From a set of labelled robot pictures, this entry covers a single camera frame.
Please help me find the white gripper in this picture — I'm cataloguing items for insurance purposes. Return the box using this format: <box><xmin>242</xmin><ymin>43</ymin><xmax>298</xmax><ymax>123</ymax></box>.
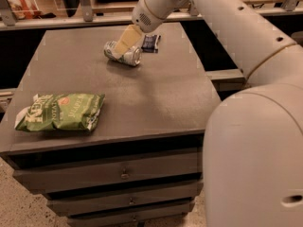
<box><xmin>114</xmin><ymin>0</ymin><xmax>188</xmax><ymax>55</ymax></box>

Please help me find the silver green 7up can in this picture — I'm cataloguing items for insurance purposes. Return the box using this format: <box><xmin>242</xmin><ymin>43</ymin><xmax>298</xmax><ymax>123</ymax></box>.
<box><xmin>103</xmin><ymin>41</ymin><xmax>141</xmax><ymax>67</ymax></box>

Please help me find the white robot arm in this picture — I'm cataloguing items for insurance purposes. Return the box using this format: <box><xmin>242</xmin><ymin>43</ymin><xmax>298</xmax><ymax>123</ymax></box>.
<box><xmin>132</xmin><ymin>0</ymin><xmax>303</xmax><ymax>227</ymax></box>

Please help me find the dark blue snack packet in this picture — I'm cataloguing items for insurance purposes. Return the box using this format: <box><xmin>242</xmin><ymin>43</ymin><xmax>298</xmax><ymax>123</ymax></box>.
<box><xmin>141</xmin><ymin>35</ymin><xmax>161</xmax><ymax>53</ymax></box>

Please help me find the grey drawer cabinet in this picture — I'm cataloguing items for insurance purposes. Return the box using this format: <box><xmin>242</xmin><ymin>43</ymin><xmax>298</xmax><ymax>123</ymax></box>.
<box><xmin>0</xmin><ymin>22</ymin><xmax>223</xmax><ymax>227</ymax></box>

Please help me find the green chip bag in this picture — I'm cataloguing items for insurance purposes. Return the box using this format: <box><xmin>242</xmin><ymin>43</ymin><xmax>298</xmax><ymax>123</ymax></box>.
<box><xmin>14</xmin><ymin>93</ymin><xmax>105</xmax><ymax>132</ymax></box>

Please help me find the red white bag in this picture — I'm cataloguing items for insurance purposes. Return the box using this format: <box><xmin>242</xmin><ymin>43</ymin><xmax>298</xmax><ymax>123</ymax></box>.
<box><xmin>8</xmin><ymin>0</ymin><xmax>42</xmax><ymax>20</ymax></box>

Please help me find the grey metal railing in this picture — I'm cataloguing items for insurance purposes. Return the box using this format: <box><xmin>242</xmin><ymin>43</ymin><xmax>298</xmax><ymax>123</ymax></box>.
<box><xmin>1</xmin><ymin>0</ymin><xmax>303</xmax><ymax>27</ymax></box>

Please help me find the top grey drawer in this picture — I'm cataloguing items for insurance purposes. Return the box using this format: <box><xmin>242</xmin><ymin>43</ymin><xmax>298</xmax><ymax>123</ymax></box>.
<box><xmin>13</xmin><ymin>148</ymin><xmax>202</xmax><ymax>194</ymax></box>

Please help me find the grey drawer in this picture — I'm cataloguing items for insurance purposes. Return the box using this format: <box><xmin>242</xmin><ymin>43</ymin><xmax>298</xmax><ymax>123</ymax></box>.
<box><xmin>13</xmin><ymin>148</ymin><xmax>202</xmax><ymax>194</ymax></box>
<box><xmin>47</xmin><ymin>180</ymin><xmax>203</xmax><ymax>217</ymax></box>
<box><xmin>66</xmin><ymin>199</ymin><xmax>196</xmax><ymax>227</ymax></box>

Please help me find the middle grey drawer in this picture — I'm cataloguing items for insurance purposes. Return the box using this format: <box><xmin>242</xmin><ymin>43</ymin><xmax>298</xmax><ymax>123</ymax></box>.
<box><xmin>47</xmin><ymin>180</ymin><xmax>203</xmax><ymax>217</ymax></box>

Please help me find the bottom grey drawer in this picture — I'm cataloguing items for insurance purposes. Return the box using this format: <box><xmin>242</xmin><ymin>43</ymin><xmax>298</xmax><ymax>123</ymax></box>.
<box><xmin>66</xmin><ymin>199</ymin><xmax>196</xmax><ymax>227</ymax></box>

